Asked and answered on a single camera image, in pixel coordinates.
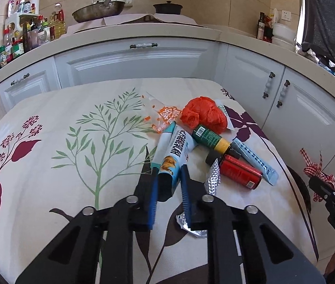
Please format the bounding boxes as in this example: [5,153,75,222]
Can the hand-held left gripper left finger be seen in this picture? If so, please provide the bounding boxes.
[16,166,159,284]

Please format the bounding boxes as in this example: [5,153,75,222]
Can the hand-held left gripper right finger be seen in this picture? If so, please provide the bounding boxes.
[180,164,326,284]

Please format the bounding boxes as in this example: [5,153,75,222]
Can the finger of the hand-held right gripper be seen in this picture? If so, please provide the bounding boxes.
[309,177,335,203]

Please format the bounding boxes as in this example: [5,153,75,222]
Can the embossed silver foil wrapper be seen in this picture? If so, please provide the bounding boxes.
[204,158,222,196]

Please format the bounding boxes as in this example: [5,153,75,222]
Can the silver foil packet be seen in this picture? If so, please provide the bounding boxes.
[176,213,208,239]

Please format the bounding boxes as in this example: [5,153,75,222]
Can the blue snack packet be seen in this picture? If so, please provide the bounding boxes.
[151,123,197,203]

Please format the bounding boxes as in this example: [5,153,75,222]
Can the red cylindrical bottle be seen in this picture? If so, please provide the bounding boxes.
[205,150,263,190]

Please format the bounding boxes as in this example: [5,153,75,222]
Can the green bottle yellow band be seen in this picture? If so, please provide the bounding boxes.
[191,124,242,159]

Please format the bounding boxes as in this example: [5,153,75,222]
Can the light blue tube box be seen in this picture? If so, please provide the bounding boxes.
[232,138,279,186]

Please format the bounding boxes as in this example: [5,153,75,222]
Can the red plastic bag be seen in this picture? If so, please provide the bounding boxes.
[180,96,228,135]

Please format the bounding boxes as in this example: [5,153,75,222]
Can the clear orange printed plastic bag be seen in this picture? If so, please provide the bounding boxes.
[142,92,183,133]

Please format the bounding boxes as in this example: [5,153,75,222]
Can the white green sachet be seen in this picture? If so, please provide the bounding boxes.
[216,99,237,131]

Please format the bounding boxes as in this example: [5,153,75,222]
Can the red checked ribbon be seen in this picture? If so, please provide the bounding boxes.
[300,149,335,202]

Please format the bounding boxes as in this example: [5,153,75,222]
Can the floral printed tablecloth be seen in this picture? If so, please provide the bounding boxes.
[0,78,328,284]

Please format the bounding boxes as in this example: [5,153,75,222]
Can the silver foil bag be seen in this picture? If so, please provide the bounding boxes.
[302,49,326,64]

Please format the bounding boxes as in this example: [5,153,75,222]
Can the wide white cabinet door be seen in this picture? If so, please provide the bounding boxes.
[54,38,218,89]

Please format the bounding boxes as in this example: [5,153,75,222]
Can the narrow white cabinet door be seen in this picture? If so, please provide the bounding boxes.
[0,56,61,110]

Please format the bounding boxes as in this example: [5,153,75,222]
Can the stack of white bowls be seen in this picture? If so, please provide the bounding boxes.
[272,23,296,46]

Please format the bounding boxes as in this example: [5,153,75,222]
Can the red seasoning packets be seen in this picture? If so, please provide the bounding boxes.
[264,16,274,43]

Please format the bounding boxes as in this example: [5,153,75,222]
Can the beige kitchen countertop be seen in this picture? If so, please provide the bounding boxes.
[0,22,335,95]

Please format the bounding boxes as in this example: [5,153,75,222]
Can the dark glass bottle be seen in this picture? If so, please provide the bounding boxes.
[257,12,266,40]

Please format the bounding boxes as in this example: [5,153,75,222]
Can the pale stove cover cloth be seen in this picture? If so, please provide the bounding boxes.
[67,13,199,33]

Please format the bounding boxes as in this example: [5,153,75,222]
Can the black lidded pot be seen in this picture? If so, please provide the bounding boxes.
[153,1,183,15]

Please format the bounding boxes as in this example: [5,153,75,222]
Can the steel wok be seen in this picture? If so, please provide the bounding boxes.
[72,0,126,23]

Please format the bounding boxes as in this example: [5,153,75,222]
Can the cluster of condiment bottles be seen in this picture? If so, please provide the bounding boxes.
[0,0,67,67]

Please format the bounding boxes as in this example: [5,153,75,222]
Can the yellow cooking oil bottle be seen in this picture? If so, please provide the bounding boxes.
[50,3,67,40]

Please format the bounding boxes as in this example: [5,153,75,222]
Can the white spice rack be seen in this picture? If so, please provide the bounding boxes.
[4,13,42,37]

